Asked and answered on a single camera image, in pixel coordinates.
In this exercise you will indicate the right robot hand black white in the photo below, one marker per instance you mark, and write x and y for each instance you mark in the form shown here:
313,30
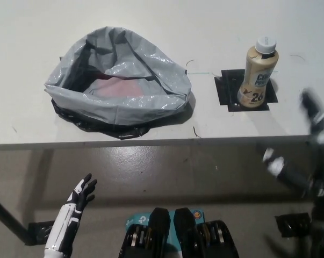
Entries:
320,161

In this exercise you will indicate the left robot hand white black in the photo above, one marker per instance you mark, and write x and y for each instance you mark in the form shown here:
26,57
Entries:
70,215

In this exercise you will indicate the beige protein shake bottle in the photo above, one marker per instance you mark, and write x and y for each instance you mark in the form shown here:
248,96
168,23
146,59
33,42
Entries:
255,78

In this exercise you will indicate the grey plastic bag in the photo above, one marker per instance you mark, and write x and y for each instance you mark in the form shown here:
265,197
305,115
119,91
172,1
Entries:
140,102

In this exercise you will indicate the reddish flat object in bag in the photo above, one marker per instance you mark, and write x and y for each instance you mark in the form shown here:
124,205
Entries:
118,87

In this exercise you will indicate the black metal table leg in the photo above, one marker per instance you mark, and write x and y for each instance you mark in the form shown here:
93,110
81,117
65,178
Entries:
6,212

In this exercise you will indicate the teal cardboard box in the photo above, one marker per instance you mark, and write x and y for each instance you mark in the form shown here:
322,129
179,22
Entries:
140,216

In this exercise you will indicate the black robot body blocks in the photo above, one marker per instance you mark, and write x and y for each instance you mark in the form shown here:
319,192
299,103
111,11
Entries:
156,242

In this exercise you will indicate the black tape square patch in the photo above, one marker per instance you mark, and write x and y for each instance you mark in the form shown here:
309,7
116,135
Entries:
226,88

